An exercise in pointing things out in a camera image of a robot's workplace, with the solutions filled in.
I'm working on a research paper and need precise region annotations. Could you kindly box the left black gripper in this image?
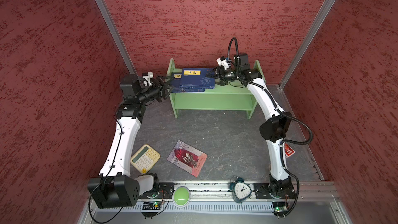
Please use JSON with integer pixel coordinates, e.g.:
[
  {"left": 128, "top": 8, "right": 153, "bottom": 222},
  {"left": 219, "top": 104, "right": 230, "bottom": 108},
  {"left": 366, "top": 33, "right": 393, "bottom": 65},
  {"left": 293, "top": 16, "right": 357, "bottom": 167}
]
[{"left": 138, "top": 75, "right": 175, "bottom": 103}]

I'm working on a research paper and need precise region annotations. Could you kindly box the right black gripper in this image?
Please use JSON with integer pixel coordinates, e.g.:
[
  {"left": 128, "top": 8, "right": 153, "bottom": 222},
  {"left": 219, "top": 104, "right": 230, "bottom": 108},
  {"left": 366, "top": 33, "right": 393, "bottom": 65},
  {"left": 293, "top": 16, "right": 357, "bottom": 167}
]
[{"left": 207, "top": 65, "right": 243, "bottom": 85}]

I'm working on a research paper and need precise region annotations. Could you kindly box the blue book Yijing yellow label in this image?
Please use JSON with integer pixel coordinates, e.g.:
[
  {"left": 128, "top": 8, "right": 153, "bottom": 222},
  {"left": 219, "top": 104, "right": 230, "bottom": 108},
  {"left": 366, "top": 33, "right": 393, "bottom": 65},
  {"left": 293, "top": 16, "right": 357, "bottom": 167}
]
[{"left": 180, "top": 68, "right": 215, "bottom": 89}]

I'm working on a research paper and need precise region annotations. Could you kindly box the green wooden two-tier shelf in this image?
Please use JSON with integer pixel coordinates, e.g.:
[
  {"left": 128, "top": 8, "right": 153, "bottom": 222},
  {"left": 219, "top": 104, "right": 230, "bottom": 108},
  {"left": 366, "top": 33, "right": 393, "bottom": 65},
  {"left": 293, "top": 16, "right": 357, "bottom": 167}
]
[{"left": 166, "top": 58, "right": 267, "bottom": 120}]

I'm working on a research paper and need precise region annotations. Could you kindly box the red magazine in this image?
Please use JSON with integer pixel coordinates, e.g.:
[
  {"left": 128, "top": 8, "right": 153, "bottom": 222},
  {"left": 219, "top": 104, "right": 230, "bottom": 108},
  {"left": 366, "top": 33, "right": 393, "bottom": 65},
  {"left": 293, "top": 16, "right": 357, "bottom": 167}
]
[{"left": 167, "top": 140, "right": 207, "bottom": 177}]

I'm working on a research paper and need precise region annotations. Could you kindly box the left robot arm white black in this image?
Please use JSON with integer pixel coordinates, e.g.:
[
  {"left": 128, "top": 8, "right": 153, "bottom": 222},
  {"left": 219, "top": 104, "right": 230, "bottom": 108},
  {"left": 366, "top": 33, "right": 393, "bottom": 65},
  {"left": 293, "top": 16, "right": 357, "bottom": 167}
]
[{"left": 88, "top": 72, "right": 174, "bottom": 209}]

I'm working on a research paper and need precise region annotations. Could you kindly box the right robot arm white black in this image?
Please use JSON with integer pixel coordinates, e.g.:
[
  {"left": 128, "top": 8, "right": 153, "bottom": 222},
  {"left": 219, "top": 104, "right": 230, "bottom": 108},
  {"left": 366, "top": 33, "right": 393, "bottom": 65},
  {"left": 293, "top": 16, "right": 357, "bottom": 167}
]
[{"left": 206, "top": 54, "right": 293, "bottom": 199}]

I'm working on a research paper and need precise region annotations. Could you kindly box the cream yellow calculator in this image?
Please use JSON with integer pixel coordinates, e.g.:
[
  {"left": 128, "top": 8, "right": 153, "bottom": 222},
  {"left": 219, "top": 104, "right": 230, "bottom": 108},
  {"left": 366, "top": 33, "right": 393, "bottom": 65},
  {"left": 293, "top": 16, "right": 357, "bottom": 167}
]
[{"left": 130, "top": 144, "right": 161, "bottom": 174}]

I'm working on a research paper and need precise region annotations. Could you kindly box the green round push button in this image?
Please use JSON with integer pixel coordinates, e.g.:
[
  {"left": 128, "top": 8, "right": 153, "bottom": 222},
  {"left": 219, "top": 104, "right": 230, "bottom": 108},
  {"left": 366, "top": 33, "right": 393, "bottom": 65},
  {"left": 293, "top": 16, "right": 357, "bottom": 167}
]
[{"left": 173, "top": 186, "right": 191, "bottom": 208}]

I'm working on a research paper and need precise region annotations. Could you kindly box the teal triangular alarm clock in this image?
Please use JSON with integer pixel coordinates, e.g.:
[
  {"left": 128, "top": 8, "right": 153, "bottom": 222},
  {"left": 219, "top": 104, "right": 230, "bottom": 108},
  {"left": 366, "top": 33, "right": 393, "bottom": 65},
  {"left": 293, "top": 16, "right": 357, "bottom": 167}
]
[{"left": 229, "top": 176, "right": 252, "bottom": 204}]

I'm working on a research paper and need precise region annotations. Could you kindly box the left small circuit board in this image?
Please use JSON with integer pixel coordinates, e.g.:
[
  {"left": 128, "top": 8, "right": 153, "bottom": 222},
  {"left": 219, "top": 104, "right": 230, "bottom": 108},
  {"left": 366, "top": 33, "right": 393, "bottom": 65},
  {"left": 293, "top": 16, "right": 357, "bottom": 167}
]
[{"left": 141, "top": 202, "right": 162, "bottom": 218}]

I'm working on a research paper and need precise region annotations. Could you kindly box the small circuit board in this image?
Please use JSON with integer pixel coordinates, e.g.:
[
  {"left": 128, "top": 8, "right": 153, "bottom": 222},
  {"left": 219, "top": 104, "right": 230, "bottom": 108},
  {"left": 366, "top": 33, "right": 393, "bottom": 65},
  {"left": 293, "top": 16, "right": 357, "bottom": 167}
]
[
  {"left": 272, "top": 202, "right": 289, "bottom": 217},
  {"left": 141, "top": 202, "right": 162, "bottom": 218}
]

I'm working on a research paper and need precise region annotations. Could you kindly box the right small circuit board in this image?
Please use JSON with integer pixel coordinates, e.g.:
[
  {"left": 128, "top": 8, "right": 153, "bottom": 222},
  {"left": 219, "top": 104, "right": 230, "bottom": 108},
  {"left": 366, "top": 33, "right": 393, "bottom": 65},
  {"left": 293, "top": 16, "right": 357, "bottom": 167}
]
[{"left": 272, "top": 202, "right": 289, "bottom": 217}]

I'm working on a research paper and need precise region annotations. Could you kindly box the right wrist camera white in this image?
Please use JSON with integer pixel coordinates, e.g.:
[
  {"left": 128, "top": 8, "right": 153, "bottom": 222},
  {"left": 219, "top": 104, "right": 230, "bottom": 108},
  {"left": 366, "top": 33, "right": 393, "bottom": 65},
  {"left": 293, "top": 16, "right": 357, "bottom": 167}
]
[{"left": 216, "top": 57, "right": 230, "bottom": 70}]

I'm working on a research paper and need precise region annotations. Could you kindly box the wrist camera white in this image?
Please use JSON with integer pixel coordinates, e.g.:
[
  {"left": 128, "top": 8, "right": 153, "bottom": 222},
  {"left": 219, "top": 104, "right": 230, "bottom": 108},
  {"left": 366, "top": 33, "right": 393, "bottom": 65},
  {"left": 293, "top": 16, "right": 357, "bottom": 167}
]
[
  {"left": 216, "top": 57, "right": 230, "bottom": 70},
  {"left": 142, "top": 72, "right": 153, "bottom": 87}
]

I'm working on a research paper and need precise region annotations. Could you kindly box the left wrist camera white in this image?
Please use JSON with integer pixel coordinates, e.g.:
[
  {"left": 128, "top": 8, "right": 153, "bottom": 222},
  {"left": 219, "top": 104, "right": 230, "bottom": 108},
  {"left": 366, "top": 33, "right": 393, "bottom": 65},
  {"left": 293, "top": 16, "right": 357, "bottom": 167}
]
[{"left": 142, "top": 72, "right": 153, "bottom": 87}]

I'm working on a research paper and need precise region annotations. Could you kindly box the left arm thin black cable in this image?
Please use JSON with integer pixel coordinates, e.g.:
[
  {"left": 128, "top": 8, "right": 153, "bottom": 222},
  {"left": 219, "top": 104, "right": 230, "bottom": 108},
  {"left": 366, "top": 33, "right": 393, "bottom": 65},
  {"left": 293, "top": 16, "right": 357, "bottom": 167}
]
[{"left": 88, "top": 77, "right": 147, "bottom": 224}]

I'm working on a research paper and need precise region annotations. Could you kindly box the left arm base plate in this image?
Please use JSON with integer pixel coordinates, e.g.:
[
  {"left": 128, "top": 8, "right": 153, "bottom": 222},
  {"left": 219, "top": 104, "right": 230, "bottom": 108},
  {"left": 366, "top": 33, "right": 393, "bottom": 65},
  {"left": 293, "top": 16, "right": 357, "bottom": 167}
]
[{"left": 139, "top": 182, "right": 175, "bottom": 200}]

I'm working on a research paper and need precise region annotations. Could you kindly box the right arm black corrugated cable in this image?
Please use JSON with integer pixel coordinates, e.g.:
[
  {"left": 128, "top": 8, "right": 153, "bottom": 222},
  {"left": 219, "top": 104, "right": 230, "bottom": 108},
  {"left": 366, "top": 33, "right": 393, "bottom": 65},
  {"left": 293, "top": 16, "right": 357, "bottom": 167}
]
[{"left": 226, "top": 36, "right": 314, "bottom": 217}]

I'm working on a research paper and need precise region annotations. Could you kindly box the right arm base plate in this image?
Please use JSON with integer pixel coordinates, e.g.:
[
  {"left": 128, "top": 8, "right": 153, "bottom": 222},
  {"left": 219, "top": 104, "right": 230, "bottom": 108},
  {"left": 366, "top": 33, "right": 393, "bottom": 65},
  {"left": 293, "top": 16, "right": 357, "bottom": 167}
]
[{"left": 253, "top": 183, "right": 296, "bottom": 200}]

